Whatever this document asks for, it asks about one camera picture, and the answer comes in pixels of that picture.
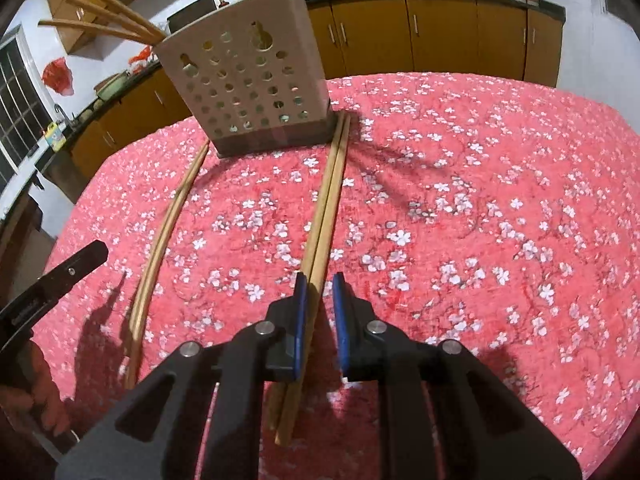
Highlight red and white plastic bag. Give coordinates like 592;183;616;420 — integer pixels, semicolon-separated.
127;45;156;68

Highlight person's left hand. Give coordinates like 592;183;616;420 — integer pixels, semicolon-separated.
0;342;73;438

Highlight red floral tablecloth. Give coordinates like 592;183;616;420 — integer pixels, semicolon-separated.
30;72;640;480

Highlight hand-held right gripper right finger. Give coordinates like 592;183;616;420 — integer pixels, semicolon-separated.
332;272;583;480

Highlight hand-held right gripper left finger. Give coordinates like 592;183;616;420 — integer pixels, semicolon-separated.
54;272;308;480

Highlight hanging red plastic bag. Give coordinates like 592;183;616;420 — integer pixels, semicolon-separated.
41;57;74;96

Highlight wooden base cabinets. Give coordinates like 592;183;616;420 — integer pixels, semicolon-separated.
65;0;566;181

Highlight small barred window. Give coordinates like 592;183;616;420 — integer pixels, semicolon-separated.
0;35;51;191

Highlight dark cutting board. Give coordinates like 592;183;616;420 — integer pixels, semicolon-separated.
166;0;216;31

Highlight yellow detergent bottle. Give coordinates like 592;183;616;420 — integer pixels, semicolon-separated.
42;121;67;152

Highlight beige perforated chopstick holder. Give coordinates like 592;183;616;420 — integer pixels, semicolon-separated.
152;0;337;158

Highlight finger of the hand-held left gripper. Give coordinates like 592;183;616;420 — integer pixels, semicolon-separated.
30;240;110;306

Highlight green basin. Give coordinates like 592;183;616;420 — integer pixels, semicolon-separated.
95;72;131;101

